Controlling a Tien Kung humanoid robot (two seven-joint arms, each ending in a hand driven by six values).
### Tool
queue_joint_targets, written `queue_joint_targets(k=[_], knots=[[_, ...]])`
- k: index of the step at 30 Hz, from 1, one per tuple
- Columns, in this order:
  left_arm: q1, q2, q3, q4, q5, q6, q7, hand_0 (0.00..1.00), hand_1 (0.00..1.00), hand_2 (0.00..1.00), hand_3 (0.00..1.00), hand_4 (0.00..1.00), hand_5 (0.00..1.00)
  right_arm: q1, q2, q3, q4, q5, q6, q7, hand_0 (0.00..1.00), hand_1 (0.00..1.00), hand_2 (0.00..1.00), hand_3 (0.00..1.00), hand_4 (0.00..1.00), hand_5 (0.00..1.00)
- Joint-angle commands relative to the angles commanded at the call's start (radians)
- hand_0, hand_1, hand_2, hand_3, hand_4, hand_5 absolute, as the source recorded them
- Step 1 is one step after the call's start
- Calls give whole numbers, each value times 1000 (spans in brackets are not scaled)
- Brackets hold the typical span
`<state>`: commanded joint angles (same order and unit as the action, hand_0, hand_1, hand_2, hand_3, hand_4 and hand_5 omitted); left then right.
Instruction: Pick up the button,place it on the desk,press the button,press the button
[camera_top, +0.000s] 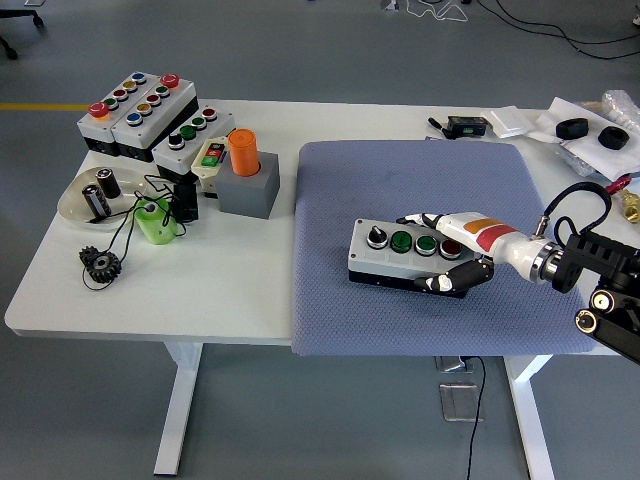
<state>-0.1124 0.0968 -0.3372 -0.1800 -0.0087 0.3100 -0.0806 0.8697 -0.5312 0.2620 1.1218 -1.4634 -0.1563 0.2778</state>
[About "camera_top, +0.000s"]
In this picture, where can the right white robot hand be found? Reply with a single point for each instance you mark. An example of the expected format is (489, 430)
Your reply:
(485, 237)

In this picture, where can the grey four-control button box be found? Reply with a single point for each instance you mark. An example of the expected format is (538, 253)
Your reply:
(172, 155)
(380, 262)

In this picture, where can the grey five-button control box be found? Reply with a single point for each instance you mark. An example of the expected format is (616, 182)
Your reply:
(102, 127)
(160, 115)

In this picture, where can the grey-blue textured mat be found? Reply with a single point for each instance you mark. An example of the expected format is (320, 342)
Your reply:
(400, 175)

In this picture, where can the small black electronic module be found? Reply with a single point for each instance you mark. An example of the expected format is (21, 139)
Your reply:
(465, 125)

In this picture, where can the clear plastic bag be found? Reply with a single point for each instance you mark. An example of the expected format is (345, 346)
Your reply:
(575, 160)

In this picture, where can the black plug connector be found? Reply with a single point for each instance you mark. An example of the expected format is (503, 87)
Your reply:
(436, 123)

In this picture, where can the metal floor socket box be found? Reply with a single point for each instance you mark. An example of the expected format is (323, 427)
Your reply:
(452, 364)

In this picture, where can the red connector piece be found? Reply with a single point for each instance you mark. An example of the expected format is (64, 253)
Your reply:
(619, 185)

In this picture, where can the brass fitting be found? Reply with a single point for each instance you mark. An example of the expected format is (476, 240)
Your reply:
(631, 205)

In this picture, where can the metal floor plate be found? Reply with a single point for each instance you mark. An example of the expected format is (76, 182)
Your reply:
(457, 402)

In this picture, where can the clear bubble wrap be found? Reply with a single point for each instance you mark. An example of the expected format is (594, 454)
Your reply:
(622, 107)

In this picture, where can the white table leg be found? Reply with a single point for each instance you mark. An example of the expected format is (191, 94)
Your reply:
(535, 425)
(177, 410)

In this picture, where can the grey square block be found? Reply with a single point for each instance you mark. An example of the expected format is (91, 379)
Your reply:
(247, 195)

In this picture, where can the orange cylinder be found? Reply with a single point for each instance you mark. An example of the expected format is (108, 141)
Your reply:
(244, 152)

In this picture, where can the small black cylindrical device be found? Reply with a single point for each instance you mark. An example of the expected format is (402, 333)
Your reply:
(186, 202)

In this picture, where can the green plastic spool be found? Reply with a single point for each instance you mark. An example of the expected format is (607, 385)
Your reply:
(157, 227)

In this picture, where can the black cylindrical capacitor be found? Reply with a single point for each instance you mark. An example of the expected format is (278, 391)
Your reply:
(110, 185)
(97, 202)

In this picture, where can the black metal gear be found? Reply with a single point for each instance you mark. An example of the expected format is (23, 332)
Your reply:
(100, 272)

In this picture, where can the silver metal dish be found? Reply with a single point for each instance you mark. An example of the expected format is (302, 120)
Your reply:
(75, 205)

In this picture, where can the black office chair base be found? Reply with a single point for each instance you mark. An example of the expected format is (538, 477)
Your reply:
(20, 14)

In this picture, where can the beige red-green switch pendant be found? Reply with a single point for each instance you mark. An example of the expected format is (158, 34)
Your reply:
(210, 155)

